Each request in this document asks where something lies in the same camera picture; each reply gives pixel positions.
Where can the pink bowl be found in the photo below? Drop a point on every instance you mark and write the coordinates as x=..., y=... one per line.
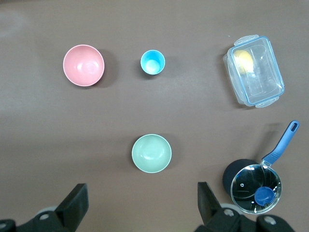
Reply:
x=83, y=65

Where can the glass lid with blue knob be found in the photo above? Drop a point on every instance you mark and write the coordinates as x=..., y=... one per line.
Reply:
x=243, y=193

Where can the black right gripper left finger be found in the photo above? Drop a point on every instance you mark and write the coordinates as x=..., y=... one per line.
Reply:
x=70, y=210

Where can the pale green bowl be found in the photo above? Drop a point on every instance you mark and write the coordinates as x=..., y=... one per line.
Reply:
x=151, y=153

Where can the light blue cup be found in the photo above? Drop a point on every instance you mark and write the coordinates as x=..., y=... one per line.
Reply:
x=152, y=62

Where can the clear plastic lidded container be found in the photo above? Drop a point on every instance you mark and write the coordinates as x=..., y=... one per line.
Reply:
x=263, y=72

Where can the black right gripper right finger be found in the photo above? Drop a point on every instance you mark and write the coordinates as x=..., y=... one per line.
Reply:
x=210, y=212

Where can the yellow round fruit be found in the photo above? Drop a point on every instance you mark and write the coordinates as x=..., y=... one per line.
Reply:
x=243, y=60

